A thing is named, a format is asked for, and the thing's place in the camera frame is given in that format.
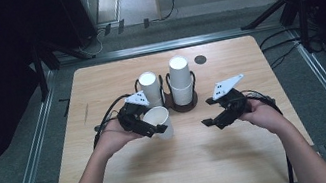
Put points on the white paper cup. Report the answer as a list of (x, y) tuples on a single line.
[(179, 71), (150, 88), (157, 115), (182, 96)]

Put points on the person's right hand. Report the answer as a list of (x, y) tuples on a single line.
[(265, 115)]

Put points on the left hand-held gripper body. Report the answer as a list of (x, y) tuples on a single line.
[(130, 117)]

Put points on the grey tape strip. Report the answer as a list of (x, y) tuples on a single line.
[(321, 148)]

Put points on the person's left hand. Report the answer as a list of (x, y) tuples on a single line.
[(112, 139)]

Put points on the dark tape strip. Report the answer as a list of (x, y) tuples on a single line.
[(121, 26), (146, 23), (107, 29)]

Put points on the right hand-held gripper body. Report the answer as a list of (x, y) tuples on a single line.
[(236, 104)]

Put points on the black cabinet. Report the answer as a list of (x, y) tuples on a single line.
[(76, 12)]

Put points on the black round table grommet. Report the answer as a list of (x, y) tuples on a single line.
[(200, 59)]

